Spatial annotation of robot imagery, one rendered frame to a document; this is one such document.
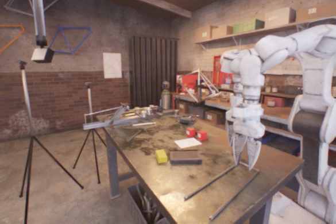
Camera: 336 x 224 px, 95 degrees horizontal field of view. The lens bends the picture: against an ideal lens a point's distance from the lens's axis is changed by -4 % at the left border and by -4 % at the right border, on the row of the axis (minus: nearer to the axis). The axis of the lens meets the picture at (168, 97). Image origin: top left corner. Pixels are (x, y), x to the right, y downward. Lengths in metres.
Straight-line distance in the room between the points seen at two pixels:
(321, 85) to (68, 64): 3.97
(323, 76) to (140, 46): 3.53
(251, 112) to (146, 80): 3.62
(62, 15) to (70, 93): 1.64
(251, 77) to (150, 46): 3.66
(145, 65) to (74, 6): 1.93
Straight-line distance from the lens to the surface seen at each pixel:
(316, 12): 2.66
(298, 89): 2.74
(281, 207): 1.69
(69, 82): 4.07
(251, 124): 0.61
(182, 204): 0.67
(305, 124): 1.20
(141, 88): 4.00
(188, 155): 0.89
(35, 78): 4.09
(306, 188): 1.78
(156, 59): 4.20
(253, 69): 0.58
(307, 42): 0.71
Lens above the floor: 1.34
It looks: 10 degrees down
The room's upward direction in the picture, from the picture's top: straight up
